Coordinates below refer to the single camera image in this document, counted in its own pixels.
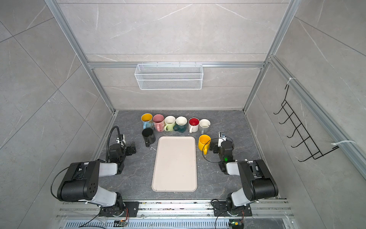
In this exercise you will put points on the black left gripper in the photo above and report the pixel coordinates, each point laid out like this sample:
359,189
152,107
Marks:
128,149

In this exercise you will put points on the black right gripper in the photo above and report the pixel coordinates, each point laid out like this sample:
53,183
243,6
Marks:
215,145

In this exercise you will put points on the black mug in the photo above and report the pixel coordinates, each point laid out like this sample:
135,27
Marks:
149,137

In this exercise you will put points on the grey mug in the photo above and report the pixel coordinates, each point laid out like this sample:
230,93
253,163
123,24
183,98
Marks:
204,125

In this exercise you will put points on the white mug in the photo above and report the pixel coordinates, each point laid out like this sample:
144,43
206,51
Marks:
193,125

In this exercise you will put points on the blue mug yellow inside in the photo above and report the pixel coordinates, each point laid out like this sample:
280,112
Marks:
147,120

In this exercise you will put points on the pink ghost print mug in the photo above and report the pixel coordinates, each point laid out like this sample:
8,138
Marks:
159,122

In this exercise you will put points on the dark green mug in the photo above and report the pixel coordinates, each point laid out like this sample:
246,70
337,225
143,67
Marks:
181,124

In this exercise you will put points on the light green mug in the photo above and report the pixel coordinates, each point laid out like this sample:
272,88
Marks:
169,123

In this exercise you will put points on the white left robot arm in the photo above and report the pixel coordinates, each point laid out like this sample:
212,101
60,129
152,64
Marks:
81,180

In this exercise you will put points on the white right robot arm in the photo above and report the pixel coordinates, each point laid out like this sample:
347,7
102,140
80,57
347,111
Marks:
256,179

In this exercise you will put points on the beige plastic tray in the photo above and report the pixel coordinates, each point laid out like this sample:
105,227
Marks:
175,168

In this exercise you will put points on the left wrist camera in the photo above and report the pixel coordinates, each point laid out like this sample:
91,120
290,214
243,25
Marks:
121,140

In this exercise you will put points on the white wire mesh basket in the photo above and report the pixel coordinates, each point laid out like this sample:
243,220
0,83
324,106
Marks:
169,76

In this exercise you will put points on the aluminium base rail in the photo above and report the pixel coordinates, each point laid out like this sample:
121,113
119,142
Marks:
179,214

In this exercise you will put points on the black wire hook rack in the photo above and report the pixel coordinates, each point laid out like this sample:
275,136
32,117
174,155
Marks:
299,129

